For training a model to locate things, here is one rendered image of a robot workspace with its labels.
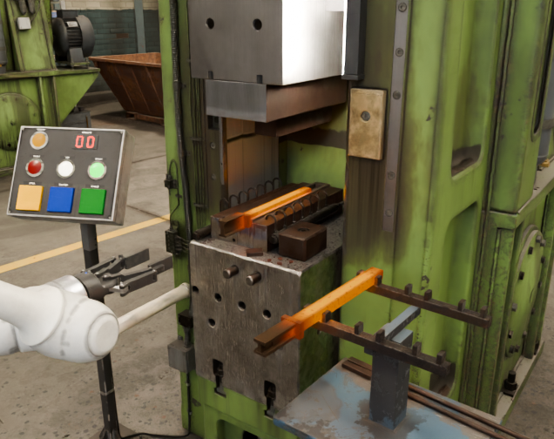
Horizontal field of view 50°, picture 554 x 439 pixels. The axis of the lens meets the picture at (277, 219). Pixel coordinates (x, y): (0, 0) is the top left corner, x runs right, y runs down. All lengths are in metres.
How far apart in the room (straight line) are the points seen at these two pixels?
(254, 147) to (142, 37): 9.26
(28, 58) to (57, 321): 5.43
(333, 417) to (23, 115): 5.30
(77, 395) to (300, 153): 1.41
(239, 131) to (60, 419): 1.40
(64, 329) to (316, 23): 0.98
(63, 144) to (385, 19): 1.01
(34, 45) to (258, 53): 4.99
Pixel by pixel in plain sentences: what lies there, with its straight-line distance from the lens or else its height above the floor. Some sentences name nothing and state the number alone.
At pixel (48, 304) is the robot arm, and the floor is 1.10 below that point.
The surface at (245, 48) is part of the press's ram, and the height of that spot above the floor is 1.45.
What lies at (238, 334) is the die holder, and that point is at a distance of 1.74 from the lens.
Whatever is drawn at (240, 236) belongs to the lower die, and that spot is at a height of 0.94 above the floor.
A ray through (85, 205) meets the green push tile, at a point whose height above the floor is 1.00.
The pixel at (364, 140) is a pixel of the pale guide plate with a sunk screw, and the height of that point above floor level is 1.23.
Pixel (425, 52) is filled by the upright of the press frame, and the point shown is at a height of 1.45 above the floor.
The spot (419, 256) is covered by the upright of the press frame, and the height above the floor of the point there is 0.94.
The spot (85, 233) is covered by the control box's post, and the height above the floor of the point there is 0.86.
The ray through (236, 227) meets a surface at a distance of 1.62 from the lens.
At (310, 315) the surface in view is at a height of 0.98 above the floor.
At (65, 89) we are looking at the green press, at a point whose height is 0.72.
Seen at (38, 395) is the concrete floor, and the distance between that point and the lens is 2.82.
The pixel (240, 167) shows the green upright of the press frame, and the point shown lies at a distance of 1.91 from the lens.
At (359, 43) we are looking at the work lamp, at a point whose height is 1.46.
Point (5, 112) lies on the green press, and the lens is 6.24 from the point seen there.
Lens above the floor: 1.55
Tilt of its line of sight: 20 degrees down
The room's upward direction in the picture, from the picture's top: straight up
